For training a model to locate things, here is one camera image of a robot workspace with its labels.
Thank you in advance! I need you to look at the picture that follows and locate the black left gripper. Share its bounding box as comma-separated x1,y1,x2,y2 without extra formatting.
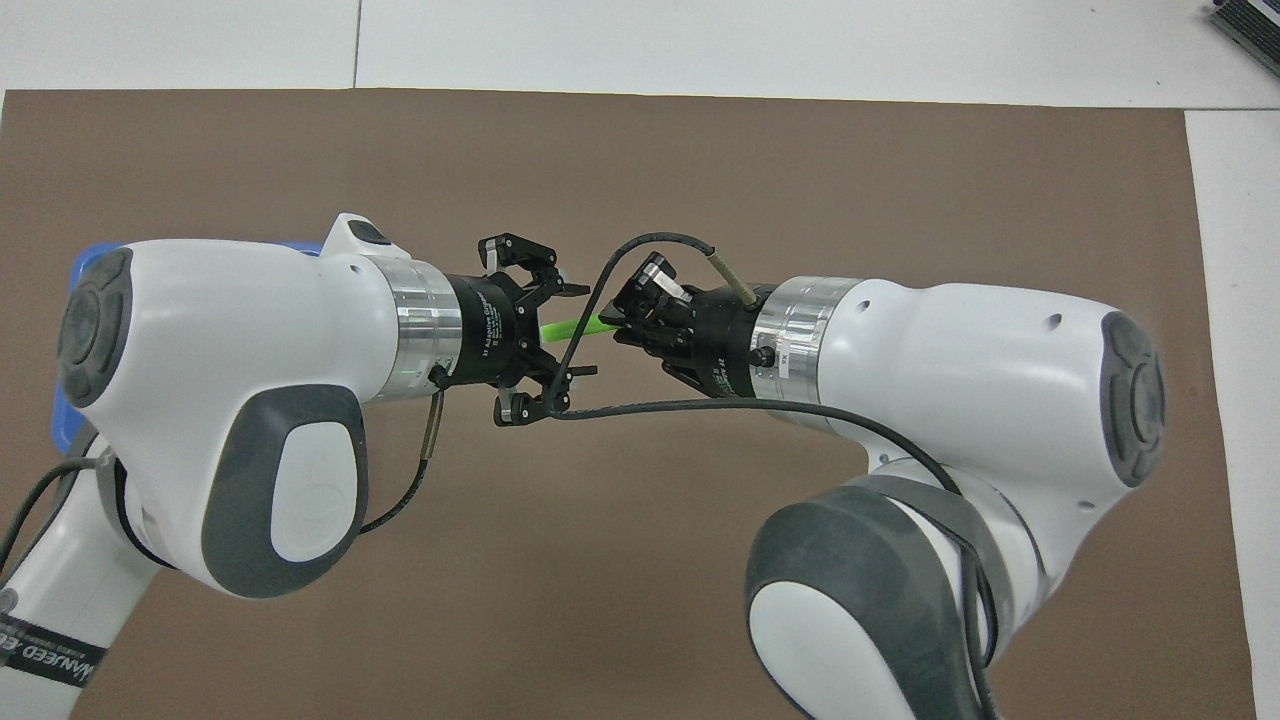
445,233,599,428

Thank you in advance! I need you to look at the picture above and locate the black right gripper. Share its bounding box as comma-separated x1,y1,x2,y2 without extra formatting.
610,253,766,401

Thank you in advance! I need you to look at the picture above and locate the green highlighter pen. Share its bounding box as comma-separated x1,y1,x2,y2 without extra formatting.
540,312,623,343

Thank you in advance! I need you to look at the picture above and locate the blue plastic tray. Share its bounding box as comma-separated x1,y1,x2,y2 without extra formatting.
50,240,327,461

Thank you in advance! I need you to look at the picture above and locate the brown table mat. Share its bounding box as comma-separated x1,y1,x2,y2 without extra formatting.
0,88,1259,720

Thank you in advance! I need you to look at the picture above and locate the grey striped device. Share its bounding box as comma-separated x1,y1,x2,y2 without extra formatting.
1205,0,1280,76

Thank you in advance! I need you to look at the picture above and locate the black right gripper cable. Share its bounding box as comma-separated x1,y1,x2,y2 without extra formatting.
548,232,1001,720

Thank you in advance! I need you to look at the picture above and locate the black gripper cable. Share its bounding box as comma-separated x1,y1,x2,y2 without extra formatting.
548,232,1001,720
0,365,447,601

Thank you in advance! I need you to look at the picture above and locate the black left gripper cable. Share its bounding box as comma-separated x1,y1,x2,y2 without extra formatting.
0,365,447,601

